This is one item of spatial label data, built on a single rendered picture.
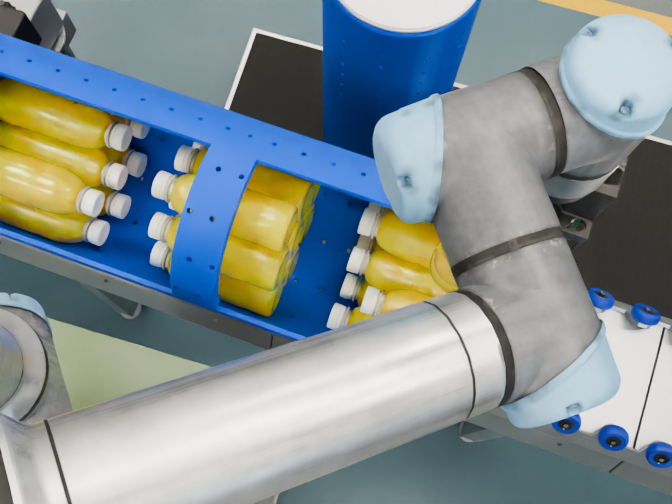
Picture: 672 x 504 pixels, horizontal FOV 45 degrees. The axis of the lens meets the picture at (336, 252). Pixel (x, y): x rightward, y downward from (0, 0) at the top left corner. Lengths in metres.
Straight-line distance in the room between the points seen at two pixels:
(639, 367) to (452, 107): 0.94
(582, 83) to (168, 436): 0.31
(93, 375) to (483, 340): 0.63
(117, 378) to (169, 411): 0.59
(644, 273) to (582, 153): 1.76
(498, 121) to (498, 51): 2.09
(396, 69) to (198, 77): 1.13
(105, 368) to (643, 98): 0.69
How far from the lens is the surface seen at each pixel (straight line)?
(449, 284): 0.99
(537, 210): 0.51
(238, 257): 1.15
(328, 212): 1.31
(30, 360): 0.78
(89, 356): 1.01
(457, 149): 0.51
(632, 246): 2.31
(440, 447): 2.26
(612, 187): 0.68
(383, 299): 1.15
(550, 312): 0.50
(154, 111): 1.15
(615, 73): 0.53
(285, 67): 2.36
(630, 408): 1.40
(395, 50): 1.45
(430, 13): 1.41
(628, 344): 1.41
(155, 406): 0.42
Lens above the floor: 2.24
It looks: 75 degrees down
